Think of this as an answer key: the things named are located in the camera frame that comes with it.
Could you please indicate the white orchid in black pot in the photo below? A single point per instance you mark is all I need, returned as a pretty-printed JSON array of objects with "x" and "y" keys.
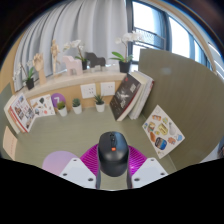
[
  {"x": 75, "y": 44},
  {"x": 30, "y": 83},
  {"x": 124, "y": 66}
]

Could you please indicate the olive desk partition panel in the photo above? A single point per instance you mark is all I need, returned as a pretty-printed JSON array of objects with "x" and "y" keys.
[{"x": 196, "y": 100}]

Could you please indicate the white books stack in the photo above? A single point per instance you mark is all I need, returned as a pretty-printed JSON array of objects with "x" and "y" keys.
[{"x": 144, "y": 93}]

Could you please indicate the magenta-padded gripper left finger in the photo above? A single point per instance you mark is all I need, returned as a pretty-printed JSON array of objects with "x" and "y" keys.
[{"x": 78, "y": 171}]

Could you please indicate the white card with small pictures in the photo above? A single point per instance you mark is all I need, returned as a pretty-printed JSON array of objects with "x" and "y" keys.
[{"x": 42, "y": 106}]

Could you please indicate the beige card with red print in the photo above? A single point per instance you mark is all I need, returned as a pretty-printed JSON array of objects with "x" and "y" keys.
[{"x": 9, "y": 143}]

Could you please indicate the wooden artist mannequin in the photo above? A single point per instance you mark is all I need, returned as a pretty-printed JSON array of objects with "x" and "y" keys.
[{"x": 54, "y": 55}]

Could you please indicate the small plant in white pot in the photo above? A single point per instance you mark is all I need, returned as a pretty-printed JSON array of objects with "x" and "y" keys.
[
  {"x": 100, "y": 107},
  {"x": 62, "y": 111},
  {"x": 77, "y": 109}
]

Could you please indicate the purple round mouse pad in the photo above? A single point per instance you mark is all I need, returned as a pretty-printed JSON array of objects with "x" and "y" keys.
[{"x": 58, "y": 161}]

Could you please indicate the red-edged picture magazine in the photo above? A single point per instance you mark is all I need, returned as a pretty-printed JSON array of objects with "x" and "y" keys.
[{"x": 22, "y": 113}]

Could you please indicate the white wall socket plate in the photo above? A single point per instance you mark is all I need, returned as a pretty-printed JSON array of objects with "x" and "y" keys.
[
  {"x": 88, "y": 91},
  {"x": 108, "y": 89}
]

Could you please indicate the black computer mouse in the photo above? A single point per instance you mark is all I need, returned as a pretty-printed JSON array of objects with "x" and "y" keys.
[{"x": 112, "y": 153}]

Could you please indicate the dark wooden horse figure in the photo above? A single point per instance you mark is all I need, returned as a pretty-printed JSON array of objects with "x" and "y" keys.
[{"x": 96, "y": 60}]

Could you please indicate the wooden hand model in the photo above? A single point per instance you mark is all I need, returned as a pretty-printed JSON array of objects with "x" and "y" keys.
[{"x": 39, "y": 65}]

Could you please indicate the white book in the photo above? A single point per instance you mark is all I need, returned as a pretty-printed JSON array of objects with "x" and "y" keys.
[{"x": 9, "y": 115}]

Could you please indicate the dark-framed window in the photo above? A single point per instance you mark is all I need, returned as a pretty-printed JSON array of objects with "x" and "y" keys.
[{"x": 180, "y": 36}]

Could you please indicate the purple round number sign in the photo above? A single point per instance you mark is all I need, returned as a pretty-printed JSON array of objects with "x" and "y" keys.
[{"x": 57, "y": 99}]

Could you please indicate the grey pleated curtain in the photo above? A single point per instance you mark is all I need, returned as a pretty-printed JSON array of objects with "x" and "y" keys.
[{"x": 90, "y": 26}]

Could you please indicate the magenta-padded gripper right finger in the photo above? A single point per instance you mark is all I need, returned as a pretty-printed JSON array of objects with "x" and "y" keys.
[{"x": 148, "y": 171}]

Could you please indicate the white card with colourful stickers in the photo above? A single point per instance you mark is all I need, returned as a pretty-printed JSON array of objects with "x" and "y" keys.
[{"x": 162, "y": 131}]

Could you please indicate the pink wooden horse figure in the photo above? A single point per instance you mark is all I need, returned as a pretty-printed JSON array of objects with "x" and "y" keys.
[{"x": 72, "y": 65}]

